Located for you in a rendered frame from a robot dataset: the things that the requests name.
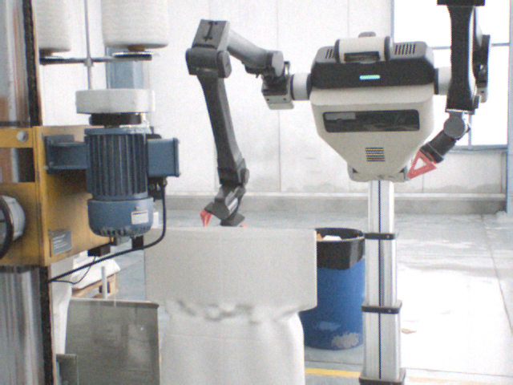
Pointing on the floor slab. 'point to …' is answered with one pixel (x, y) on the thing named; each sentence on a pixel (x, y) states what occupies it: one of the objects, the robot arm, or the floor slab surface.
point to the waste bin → (337, 290)
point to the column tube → (12, 298)
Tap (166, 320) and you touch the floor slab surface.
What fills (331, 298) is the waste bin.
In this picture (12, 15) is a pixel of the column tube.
